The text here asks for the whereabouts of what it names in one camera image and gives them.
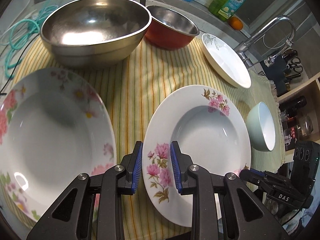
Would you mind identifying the yellow striped cloth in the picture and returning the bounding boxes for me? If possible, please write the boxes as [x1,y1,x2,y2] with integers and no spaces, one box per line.
[11,38,285,239]

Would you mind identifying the wooden shelf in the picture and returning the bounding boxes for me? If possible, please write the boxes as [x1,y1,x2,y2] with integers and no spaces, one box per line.
[278,74,319,154]

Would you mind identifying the large floral plate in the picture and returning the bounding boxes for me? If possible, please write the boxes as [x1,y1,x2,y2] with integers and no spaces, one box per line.
[1,68,116,221]

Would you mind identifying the floral plate pink flowers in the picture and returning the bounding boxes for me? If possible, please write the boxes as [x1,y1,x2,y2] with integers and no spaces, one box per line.
[142,85,251,227]

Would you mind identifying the chrome kitchen faucet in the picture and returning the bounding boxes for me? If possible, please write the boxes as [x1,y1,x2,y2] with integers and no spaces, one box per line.
[235,15,297,68]

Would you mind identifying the orange fruit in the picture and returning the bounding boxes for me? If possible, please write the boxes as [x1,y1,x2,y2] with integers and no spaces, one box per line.
[228,16,244,31]

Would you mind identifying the pale green ceramic bowl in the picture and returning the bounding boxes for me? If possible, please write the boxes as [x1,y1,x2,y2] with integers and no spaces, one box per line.
[246,102,276,152]

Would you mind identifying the black scissors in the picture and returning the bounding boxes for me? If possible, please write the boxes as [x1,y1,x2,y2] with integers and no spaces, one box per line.
[287,56,304,74]

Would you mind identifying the white plate grey leaf pattern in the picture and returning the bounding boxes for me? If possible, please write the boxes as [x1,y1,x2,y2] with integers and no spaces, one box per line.
[201,34,252,89]

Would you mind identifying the teal cable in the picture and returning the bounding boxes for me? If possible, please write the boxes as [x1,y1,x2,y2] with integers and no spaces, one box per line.
[3,0,65,79]

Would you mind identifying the red steel bowl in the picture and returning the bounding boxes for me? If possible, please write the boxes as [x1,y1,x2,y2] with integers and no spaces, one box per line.
[145,5,200,50]

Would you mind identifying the large stainless steel bowl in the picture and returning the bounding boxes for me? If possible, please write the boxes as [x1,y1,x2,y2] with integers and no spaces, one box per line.
[40,0,152,69]

